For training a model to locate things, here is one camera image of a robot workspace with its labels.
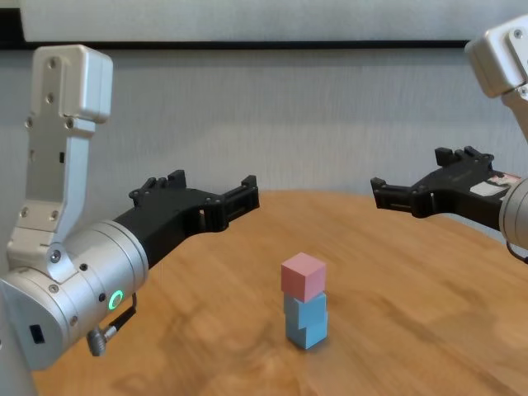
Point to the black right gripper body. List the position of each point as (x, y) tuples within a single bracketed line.
[(458, 189)]

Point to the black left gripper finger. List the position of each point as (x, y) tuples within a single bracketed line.
[(177, 179), (235, 202)]

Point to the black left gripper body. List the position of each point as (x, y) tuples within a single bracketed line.
[(165, 218)]

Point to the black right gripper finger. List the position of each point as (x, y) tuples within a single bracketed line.
[(398, 197), (466, 158)]

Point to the pink cube block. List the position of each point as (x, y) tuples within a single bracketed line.
[(303, 276)]

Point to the blue cube block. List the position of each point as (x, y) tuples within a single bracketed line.
[(309, 313), (311, 336)]

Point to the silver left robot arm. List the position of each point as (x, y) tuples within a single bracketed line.
[(82, 280)]

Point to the white foam board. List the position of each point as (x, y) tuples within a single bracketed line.
[(247, 18)]

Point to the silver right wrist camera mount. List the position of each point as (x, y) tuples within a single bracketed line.
[(499, 62)]

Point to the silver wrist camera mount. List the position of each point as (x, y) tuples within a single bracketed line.
[(499, 62), (62, 123)]

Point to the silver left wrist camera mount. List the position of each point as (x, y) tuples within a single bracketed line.
[(62, 123)]

